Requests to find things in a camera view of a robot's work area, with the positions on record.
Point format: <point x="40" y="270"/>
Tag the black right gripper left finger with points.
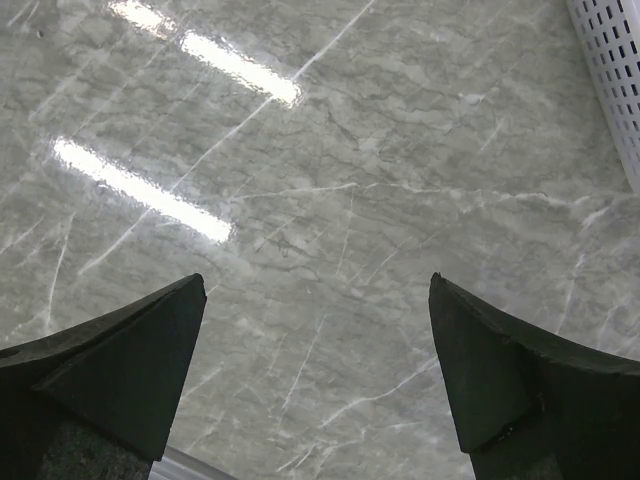
<point x="98" y="400"/>

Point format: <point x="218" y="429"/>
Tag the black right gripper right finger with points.
<point x="528" y="404"/>

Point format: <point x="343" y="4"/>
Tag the white perforated plastic basket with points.
<point x="608" y="31"/>

